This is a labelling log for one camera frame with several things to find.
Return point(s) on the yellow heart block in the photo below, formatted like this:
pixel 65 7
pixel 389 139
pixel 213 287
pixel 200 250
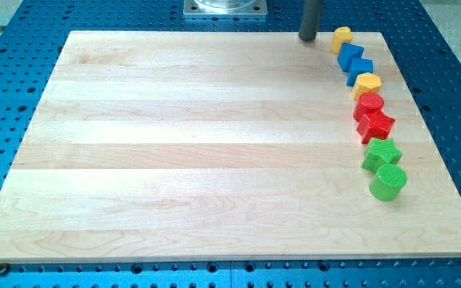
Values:
pixel 341 35

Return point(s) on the light wooden board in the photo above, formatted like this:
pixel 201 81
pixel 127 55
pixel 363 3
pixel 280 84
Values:
pixel 186 146

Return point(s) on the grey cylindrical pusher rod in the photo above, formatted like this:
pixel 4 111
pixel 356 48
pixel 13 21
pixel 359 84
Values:
pixel 311 16

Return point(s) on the red cylinder block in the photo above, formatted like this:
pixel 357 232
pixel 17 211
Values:
pixel 368 102

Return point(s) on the red star block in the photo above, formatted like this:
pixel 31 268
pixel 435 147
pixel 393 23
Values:
pixel 374 125

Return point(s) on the yellow hexagon block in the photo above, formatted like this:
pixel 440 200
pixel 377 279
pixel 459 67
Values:
pixel 364 83

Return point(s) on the blue cube block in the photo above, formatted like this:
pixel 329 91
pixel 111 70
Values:
pixel 347 52

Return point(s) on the green star block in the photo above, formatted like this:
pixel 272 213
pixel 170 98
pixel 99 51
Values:
pixel 379 152

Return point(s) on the green cylinder block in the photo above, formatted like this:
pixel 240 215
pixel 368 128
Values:
pixel 389 179

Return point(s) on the blue perforated metal table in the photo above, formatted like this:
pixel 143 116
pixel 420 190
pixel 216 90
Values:
pixel 33 37

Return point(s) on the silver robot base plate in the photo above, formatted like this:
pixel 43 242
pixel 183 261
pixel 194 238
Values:
pixel 224 7

